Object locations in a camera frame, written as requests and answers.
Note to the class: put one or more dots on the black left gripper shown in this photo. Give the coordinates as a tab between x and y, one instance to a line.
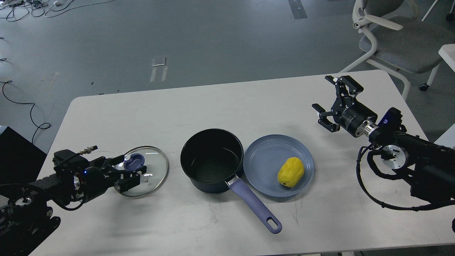
101	174

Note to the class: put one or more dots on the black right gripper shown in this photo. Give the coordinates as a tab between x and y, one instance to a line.
355	114

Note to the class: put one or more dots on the glass pot lid blue knob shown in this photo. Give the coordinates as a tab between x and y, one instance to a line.
148	166

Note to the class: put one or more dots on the yellow toy potato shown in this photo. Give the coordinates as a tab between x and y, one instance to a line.
291	172

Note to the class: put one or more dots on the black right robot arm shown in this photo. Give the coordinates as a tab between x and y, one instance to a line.
392	153

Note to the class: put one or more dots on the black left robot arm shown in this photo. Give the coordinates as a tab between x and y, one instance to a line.
27	220

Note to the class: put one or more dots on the white grey office chair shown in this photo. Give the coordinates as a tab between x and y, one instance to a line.
398	43

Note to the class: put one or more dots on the blue plate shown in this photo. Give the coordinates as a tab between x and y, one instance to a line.
264	158

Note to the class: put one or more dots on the black box at left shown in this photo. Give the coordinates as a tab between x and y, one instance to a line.
20	160

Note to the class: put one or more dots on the white table edge right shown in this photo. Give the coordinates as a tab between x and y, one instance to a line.
447	52

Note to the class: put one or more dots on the dark pot purple handle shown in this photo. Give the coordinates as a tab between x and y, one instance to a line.
213	161

